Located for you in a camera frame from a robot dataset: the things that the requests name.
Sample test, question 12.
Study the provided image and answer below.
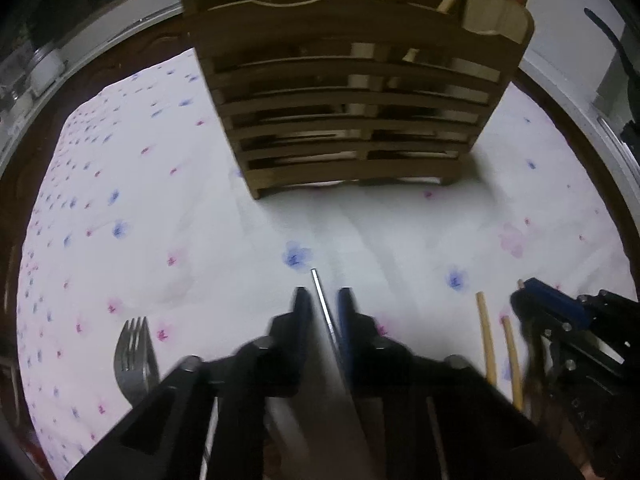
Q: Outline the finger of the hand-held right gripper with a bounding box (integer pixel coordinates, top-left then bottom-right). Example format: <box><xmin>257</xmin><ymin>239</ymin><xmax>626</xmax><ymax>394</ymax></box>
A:
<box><xmin>520</xmin><ymin>277</ymin><xmax>640</xmax><ymax>333</ymax></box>
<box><xmin>510</xmin><ymin>292</ymin><xmax>563</xmax><ymax>361</ymax></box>

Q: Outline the black utensil handle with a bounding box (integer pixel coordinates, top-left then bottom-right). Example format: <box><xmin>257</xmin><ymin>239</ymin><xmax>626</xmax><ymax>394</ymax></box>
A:
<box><xmin>584</xmin><ymin>7</ymin><xmax>635</xmax><ymax>128</ymax></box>

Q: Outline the metal table knife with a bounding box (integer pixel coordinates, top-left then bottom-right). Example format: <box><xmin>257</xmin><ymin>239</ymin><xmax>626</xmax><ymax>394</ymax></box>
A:
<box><xmin>264</xmin><ymin>268</ymin><xmax>375</xmax><ymax>480</ymax></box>

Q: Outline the white floral cloth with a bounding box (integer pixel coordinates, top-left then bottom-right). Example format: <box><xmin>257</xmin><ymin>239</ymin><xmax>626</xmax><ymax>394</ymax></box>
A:
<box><xmin>15</xmin><ymin>47</ymin><xmax>638</xmax><ymax>480</ymax></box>

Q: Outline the white jar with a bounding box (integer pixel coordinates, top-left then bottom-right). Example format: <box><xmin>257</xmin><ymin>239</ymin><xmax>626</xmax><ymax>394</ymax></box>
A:
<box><xmin>27</xmin><ymin>50</ymin><xmax>68</xmax><ymax>93</ymax></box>

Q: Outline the metal fork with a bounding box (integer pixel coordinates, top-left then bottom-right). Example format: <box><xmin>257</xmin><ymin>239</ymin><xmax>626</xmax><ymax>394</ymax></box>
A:
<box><xmin>114</xmin><ymin>317</ymin><xmax>161</xmax><ymax>406</ymax></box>

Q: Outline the wooden utensil holder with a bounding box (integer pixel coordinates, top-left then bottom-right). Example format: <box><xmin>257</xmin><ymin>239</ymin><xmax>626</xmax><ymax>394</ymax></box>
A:
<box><xmin>179</xmin><ymin>0</ymin><xmax>536</xmax><ymax>201</ymax></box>

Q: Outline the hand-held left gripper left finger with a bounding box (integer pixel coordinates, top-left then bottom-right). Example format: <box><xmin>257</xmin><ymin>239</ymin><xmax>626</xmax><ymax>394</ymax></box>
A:
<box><xmin>65</xmin><ymin>286</ymin><xmax>315</xmax><ymax>480</ymax></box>

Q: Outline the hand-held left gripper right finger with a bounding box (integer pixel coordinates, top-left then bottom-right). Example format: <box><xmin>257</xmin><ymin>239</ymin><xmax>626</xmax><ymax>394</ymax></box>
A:
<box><xmin>336</xmin><ymin>287</ymin><xmax>583</xmax><ymax>480</ymax></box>

